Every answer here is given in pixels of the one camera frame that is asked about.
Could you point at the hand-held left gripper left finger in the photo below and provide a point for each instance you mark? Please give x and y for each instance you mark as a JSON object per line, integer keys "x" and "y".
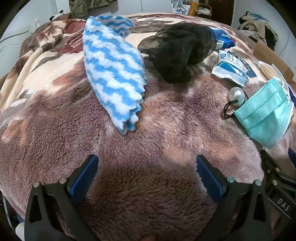
{"x": 83, "y": 176}

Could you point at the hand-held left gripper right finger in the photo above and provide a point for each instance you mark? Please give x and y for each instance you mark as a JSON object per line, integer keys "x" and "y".
{"x": 208, "y": 178}

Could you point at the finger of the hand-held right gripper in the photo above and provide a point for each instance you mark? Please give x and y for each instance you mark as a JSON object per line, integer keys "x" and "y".
{"x": 277, "y": 185}
{"x": 292, "y": 155}

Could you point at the green face mask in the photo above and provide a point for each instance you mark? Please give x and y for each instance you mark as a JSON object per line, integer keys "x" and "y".
{"x": 261, "y": 113}

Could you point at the blue white striped fluffy cloth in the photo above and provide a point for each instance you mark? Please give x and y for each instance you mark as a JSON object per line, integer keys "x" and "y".
{"x": 111, "y": 69}

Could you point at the black mesh cloth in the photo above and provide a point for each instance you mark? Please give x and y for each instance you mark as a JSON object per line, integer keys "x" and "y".
{"x": 175, "y": 53}

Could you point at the floral fleece blanket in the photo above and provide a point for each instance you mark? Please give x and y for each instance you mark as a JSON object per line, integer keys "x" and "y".
{"x": 161, "y": 139}

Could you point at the cotton swab pack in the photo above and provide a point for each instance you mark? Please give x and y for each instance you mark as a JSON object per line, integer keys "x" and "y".
{"x": 268, "y": 69}

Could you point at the blue white plastic packet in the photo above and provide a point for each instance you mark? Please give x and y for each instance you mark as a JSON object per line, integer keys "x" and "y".
{"x": 231, "y": 69}

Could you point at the pile of clothes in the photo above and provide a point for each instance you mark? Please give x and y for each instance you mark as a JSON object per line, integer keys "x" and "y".
{"x": 256, "y": 23}

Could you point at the white headboard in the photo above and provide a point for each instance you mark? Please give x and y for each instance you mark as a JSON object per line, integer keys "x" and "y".
{"x": 13, "y": 41}

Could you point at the dark wooden door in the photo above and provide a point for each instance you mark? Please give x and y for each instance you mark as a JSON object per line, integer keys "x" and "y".
{"x": 222, "y": 11}

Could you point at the panda plush toy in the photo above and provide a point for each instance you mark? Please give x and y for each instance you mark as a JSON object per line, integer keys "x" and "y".
{"x": 57, "y": 15}

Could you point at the wooden chair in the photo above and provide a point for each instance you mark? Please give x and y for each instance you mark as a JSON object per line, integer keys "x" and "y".
{"x": 204, "y": 10}

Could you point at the olive green jacket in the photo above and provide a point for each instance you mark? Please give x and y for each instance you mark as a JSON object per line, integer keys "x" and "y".
{"x": 87, "y": 8}

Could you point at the printed shopping bag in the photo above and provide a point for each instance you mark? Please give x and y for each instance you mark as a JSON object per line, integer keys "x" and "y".
{"x": 181, "y": 9}

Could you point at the yellow plush toy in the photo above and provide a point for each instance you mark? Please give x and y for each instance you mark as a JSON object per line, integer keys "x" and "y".
{"x": 193, "y": 7}

